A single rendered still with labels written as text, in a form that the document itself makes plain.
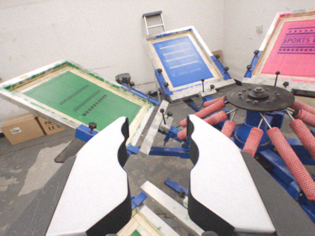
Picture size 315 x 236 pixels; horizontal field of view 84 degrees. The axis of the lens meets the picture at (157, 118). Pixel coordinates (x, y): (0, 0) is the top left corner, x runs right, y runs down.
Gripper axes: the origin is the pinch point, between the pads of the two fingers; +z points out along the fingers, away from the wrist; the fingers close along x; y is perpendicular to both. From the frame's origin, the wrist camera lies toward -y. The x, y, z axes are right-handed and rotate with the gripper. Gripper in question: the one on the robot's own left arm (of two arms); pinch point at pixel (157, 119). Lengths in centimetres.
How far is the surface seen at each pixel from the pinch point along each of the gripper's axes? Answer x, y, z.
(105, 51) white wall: -104, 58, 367
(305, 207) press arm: 63, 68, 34
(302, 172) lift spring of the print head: 55, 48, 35
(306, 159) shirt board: 82, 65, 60
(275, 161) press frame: 58, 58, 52
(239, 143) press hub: 46, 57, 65
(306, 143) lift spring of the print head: 63, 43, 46
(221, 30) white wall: 151, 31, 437
